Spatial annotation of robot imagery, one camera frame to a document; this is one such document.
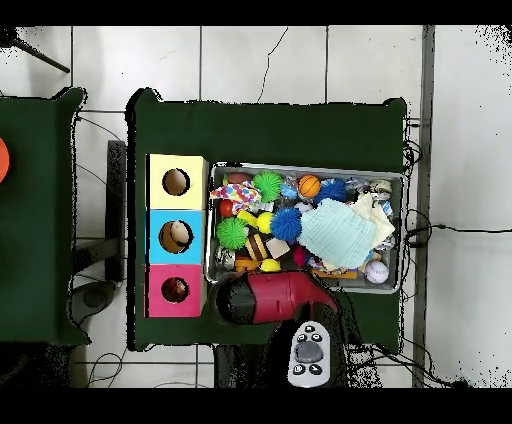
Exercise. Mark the green spiky puffer ball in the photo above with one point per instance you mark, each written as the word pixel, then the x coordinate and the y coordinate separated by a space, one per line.
pixel 232 234
pixel 267 186

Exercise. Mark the dark green table cloth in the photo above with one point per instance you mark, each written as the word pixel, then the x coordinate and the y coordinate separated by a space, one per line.
pixel 32 240
pixel 280 128

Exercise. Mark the white baseball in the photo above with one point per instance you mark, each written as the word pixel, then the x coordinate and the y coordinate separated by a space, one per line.
pixel 376 272

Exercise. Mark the wooden box with three holes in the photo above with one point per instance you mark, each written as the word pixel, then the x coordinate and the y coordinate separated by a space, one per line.
pixel 188 168

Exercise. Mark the orange disc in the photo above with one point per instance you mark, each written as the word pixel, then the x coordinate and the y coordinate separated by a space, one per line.
pixel 3 160

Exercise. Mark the orange plush toy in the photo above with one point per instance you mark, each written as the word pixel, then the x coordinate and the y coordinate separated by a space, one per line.
pixel 180 287

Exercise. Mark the toy hamburger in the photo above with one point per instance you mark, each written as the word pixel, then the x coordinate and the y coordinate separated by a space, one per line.
pixel 256 246

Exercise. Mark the large blue fuzzy eyed ball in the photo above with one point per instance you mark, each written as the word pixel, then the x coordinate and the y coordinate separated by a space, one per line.
pixel 286 224

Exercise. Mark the black panel stand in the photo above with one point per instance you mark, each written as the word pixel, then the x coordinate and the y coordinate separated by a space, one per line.
pixel 116 200

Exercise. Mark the colourful dot print cloth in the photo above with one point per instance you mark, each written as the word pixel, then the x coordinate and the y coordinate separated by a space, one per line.
pixel 238 194

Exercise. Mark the black tripod leg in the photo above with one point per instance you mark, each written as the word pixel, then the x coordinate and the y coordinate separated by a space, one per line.
pixel 42 55

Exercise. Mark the grey round base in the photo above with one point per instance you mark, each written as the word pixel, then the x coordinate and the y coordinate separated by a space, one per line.
pixel 94 298

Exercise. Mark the light blue waffle cloth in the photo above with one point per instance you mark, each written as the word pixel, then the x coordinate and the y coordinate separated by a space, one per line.
pixel 336 236

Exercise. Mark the small blue fuzzy eyed ball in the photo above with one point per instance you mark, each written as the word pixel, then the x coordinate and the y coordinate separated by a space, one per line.
pixel 331 190

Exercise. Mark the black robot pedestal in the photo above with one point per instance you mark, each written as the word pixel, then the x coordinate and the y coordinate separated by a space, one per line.
pixel 244 366

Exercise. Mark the orange toy basketball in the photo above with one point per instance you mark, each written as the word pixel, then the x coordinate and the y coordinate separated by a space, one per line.
pixel 309 186

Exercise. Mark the cream waffle cloth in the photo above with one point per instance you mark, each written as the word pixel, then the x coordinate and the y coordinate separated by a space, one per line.
pixel 380 220

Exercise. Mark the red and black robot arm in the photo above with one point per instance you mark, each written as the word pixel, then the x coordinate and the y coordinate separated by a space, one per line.
pixel 280 296

